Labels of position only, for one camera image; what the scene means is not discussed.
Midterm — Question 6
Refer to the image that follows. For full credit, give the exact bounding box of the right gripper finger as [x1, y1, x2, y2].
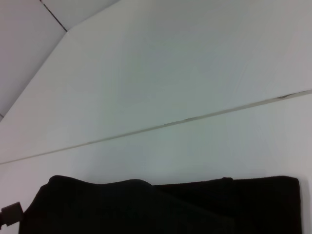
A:
[0, 202, 25, 230]

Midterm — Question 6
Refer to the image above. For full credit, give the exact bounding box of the black shirt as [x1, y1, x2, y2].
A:
[18, 175, 303, 234]

